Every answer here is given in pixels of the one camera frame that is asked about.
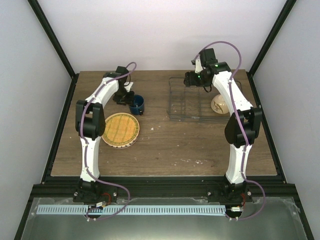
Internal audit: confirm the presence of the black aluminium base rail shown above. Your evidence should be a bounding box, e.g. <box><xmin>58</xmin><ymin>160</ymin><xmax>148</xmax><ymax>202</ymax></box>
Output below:
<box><xmin>30</xmin><ymin>176</ymin><xmax>298</xmax><ymax>204</ymax></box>

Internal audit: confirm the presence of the light blue slotted cable duct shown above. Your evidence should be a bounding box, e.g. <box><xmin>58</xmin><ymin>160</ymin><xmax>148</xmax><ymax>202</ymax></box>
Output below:
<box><xmin>36</xmin><ymin>204</ymin><xmax>226</xmax><ymax>216</ymax></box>

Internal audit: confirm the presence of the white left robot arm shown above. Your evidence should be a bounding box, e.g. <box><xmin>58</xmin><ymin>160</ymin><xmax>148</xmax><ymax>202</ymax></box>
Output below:
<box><xmin>75</xmin><ymin>62</ymin><xmax>137</xmax><ymax>196</ymax></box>

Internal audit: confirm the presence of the black frame post right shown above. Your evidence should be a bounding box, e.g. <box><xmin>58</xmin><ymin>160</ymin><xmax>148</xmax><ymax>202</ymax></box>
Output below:
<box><xmin>249</xmin><ymin>0</ymin><xmax>298</xmax><ymax>76</ymax></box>

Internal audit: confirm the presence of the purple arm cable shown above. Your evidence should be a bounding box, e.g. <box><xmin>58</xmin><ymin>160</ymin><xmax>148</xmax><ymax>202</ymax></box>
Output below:
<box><xmin>198</xmin><ymin>40</ymin><xmax>266</xmax><ymax>221</ymax></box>
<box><xmin>79</xmin><ymin>61</ymin><xmax>137</xmax><ymax>222</ymax></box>

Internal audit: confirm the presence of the grey wire dish rack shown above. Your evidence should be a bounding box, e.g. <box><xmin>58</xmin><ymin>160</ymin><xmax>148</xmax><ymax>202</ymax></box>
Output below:
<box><xmin>167</xmin><ymin>77</ymin><xmax>230</xmax><ymax>123</ymax></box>

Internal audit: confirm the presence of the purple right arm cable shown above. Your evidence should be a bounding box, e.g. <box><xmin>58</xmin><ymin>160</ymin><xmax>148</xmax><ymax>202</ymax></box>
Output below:
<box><xmin>198</xmin><ymin>40</ymin><xmax>266</xmax><ymax>221</ymax></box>

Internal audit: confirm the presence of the yellow bamboo-pattern plate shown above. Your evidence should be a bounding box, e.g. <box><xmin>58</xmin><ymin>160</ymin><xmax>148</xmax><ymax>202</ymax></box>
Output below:
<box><xmin>101</xmin><ymin>112</ymin><xmax>140</xmax><ymax>149</ymax></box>

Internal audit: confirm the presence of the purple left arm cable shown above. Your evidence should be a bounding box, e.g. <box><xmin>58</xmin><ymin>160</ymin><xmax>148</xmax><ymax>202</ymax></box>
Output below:
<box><xmin>79</xmin><ymin>61</ymin><xmax>137</xmax><ymax>222</ymax></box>

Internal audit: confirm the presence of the blue ceramic mug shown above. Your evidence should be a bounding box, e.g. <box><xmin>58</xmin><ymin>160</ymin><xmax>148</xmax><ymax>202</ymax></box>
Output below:
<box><xmin>129</xmin><ymin>94</ymin><xmax>145</xmax><ymax>116</ymax></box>

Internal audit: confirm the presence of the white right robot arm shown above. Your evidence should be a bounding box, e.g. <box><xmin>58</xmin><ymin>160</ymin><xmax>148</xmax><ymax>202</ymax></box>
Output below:
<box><xmin>183</xmin><ymin>48</ymin><xmax>262</xmax><ymax>202</ymax></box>

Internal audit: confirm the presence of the black frame post left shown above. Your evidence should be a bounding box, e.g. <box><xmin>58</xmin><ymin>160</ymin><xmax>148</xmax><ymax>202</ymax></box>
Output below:
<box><xmin>26</xmin><ymin>0</ymin><xmax>77</xmax><ymax>80</ymax></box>

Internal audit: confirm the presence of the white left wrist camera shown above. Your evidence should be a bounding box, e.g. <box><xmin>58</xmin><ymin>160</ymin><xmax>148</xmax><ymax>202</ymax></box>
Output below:
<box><xmin>124</xmin><ymin>82</ymin><xmax>134</xmax><ymax>92</ymax></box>

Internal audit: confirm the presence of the cream ceramic bowl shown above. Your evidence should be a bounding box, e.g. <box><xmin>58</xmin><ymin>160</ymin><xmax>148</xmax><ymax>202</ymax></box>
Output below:
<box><xmin>210</xmin><ymin>94</ymin><xmax>229</xmax><ymax>115</ymax></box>

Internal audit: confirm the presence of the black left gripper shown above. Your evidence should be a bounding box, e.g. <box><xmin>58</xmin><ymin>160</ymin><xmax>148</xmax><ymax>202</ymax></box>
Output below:
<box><xmin>112</xmin><ymin>87</ymin><xmax>134</xmax><ymax>106</ymax></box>

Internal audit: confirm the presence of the black frame post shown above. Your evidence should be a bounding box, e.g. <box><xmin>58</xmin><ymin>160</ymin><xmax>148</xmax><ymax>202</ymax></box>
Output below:
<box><xmin>249</xmin><ymin>0</ymin><xmax>298</xmax><ymax>76</ymax></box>
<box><xmin>26</xmin><ymin>0</ymin><xmax>77</xmax><ymax>80</ymax></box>

